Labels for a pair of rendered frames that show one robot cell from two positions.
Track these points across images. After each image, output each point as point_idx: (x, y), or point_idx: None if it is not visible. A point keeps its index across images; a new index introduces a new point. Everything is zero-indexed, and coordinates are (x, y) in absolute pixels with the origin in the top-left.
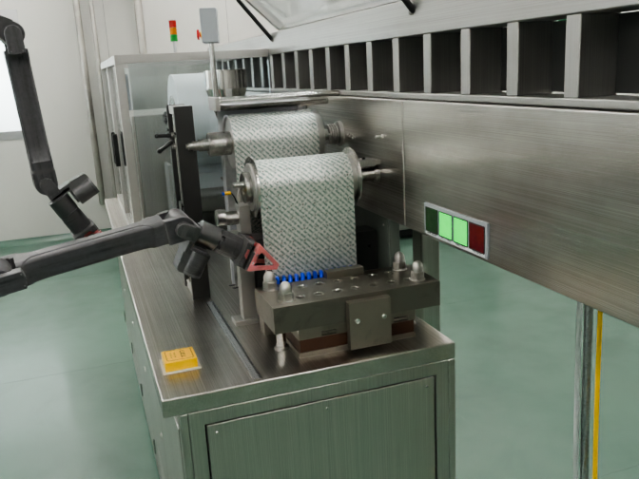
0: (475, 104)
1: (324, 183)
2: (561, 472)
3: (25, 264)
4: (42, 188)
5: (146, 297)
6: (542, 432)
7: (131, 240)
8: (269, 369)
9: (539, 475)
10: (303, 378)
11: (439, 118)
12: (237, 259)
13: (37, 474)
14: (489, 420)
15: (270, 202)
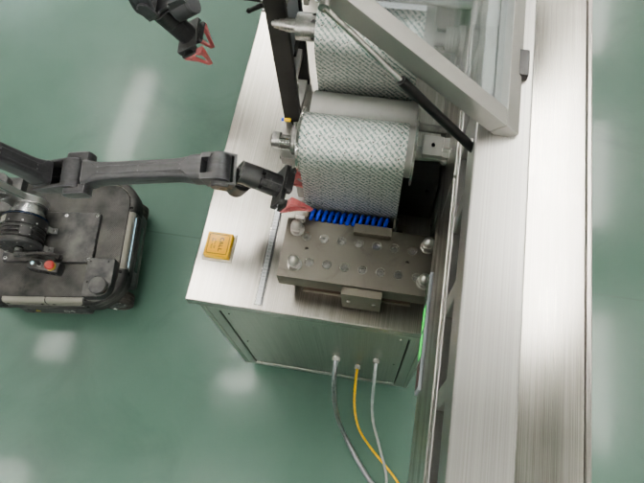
0: (438, 337)
1: (369, 172)
2: (613, 280)
3: (87, 182)
4: (139, 12)
5: (252, 93)
6: (640, 225)
7: (173, 179)
8: (273, 294)
9: (592, 272)
10: (292, 316)
11: (442, 269)
12: (272, 200)
13: (222, 71)
14: (606, 185)
15: (310, 172)
